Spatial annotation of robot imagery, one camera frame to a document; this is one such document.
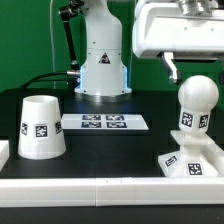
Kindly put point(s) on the white marker tag plate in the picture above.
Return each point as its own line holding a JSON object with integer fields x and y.
{"x": 104, "y": 122}

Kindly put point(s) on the white lamp shade cone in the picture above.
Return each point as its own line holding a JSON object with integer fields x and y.
{"x": 41, "y": 134}

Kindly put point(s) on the white front wall rail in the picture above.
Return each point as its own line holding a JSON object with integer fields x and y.
{"x": 110, "y": 192}

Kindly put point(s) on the white wall rail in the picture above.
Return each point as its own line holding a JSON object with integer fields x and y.
{"x": 215, "y": 156}
{"x": 110, "y": 192}
{"x": 4, "y": 152}

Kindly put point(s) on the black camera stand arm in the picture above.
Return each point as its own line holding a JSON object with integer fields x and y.
{"x": 73, "y": 9}

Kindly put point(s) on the white left wall rail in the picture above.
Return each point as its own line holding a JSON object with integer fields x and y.
{"x": 4, "y": 152}

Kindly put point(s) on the white lamp bulb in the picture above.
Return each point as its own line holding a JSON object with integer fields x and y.
{"x": 197, "y": 96}

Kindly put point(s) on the white lamp base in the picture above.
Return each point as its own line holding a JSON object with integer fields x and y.
{"x": 188, "y": 161}

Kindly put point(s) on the white right wall rail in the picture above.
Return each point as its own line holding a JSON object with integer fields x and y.
{"x": 215, "y": 156}

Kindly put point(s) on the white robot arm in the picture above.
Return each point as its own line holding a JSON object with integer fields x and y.
{"x": 103, "y": 75}

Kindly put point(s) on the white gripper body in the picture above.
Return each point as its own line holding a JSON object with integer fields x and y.
{"x": 161, "y": 26}

